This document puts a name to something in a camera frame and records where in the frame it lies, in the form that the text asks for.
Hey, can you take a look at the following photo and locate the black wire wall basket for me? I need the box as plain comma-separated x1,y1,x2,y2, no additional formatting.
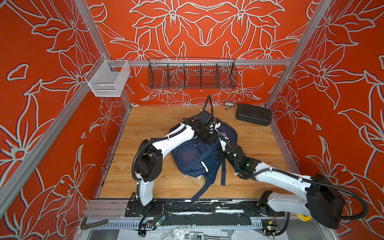
148,57,239,90

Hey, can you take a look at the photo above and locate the white wire mesh basket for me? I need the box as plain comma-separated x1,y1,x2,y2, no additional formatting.
85,55,131,97

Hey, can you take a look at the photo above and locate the dark metal hex key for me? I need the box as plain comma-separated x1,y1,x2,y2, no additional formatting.
80,218,109,230

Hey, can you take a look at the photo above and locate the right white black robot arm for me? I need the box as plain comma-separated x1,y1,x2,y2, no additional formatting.
218,133,369,229

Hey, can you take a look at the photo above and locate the black plastic tool case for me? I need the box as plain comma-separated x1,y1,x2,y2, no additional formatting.
236,104,272,126

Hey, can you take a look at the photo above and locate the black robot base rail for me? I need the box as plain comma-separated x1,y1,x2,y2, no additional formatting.
143,199,287,230

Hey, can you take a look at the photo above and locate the navy blue student backpack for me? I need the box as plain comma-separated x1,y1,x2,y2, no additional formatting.
149,119,238,203

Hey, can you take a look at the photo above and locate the small silver metal cylinder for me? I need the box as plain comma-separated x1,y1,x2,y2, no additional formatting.
225,102,237,110

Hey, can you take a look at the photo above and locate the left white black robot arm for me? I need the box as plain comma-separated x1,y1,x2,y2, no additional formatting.
132,109,219,207

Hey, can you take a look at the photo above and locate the yellow tape roll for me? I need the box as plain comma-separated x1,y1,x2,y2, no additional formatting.
297,214,312,222

